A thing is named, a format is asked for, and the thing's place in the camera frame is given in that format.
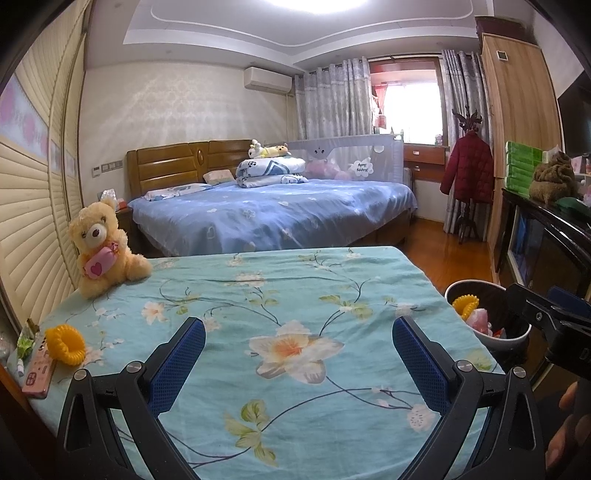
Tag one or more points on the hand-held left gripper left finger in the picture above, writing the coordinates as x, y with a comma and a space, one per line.
178, 364

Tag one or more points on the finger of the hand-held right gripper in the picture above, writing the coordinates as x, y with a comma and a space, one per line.
572, 302
538, 316

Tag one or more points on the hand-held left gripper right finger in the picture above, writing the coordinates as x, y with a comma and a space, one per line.
422, 364

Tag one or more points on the red snack packet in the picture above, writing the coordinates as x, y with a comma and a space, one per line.
497, 332

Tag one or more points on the white trash bin black liner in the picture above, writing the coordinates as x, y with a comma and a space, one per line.
489, 342

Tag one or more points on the pink plastic wrapper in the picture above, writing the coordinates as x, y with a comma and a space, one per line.
478, 321

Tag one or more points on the yellow foam net sleeve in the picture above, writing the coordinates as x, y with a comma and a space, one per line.
78, 350
461, 304

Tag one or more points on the person's right hand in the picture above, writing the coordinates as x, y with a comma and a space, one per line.
567, 397

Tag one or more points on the black glass cabinet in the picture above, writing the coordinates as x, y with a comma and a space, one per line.
554, 249

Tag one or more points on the green cloth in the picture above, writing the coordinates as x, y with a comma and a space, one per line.
568, 204

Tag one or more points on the brown plush toy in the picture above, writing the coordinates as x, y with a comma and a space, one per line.
554, 177

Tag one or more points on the pink phone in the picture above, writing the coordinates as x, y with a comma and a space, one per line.
39, 378

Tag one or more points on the stack of green boxes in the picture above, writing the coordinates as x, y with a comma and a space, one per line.
521, 166

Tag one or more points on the wooden nightstand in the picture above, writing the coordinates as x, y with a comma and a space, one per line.
125, 228

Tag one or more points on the yellow teddy bear pink heart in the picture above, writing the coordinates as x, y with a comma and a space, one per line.
94, 235

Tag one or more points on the green packet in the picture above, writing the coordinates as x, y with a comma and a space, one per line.
25, 344

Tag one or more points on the small white tube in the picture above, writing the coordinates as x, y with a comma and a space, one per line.
21, 365

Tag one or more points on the red padded jacket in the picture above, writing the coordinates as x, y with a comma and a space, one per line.
467, 168

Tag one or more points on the blue print pillow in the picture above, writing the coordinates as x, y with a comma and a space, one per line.
175, 191

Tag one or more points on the bed with blue sheet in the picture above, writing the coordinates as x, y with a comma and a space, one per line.
277, 212

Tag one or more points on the black television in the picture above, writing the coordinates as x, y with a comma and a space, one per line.
577, 115

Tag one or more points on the pink pillow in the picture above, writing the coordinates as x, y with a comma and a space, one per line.
218, 177

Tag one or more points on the wooden desk with drawers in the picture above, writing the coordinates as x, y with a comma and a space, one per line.
425, 159

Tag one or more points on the wooden headboard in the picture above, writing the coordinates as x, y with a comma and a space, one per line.
166, 161

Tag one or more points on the light wooden wardrobe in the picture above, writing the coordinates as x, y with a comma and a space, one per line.
521, 101

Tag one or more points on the folded blue white quilt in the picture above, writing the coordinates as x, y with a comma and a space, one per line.
272, 170

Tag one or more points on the pink plush toy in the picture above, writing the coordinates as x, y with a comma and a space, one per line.
328, 170

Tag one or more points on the cream louvred closet doors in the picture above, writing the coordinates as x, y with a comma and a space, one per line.
32, 194

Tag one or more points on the yellow white plush toy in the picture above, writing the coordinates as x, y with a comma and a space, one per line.
268, 150

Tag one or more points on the window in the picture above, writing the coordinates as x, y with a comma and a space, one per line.
411, 110

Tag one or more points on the dark brown box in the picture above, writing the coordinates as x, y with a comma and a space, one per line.
501, 30

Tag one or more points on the white air conditioner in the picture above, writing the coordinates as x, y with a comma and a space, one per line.
268, 79

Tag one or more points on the ceiling light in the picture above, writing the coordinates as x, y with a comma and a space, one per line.
321, 2

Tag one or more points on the wall switch panel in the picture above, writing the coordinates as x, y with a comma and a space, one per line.
107, 167

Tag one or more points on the grey mesh bed rail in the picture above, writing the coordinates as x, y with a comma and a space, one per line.
332, 147

